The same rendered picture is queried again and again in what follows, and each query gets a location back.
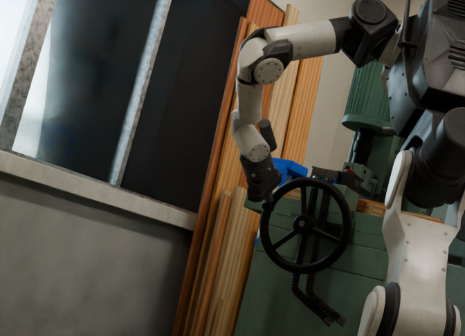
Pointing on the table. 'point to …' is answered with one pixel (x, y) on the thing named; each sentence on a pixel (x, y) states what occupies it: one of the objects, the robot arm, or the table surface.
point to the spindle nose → (362, 146)
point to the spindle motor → (367, 101)
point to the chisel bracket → (362, 175)
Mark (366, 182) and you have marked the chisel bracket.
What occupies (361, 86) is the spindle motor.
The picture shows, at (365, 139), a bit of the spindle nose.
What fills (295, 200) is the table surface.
